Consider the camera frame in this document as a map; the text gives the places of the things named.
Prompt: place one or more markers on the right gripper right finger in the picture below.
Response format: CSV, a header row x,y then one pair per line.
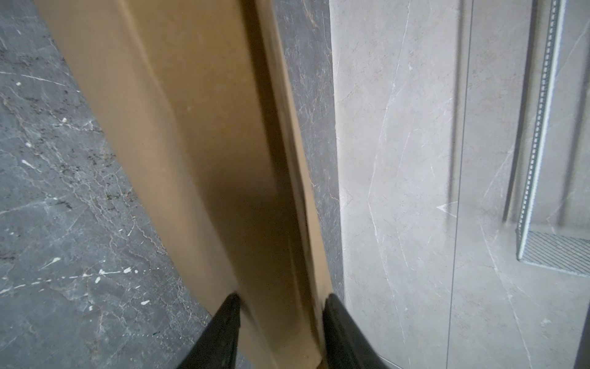
x,y
346,345

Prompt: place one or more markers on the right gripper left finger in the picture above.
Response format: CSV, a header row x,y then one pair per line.
x,y
217,346

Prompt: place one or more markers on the brown cardboard box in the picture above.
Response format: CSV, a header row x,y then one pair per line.
x,y
195,100

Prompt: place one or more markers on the white wire mesh basket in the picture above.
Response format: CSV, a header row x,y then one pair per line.
x,y
552,224

